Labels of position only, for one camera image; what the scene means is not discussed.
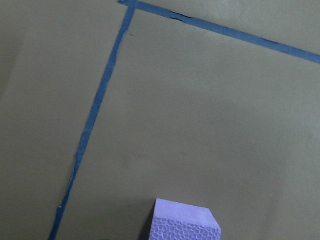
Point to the purple foam block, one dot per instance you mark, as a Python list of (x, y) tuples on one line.
[(179, 221)]

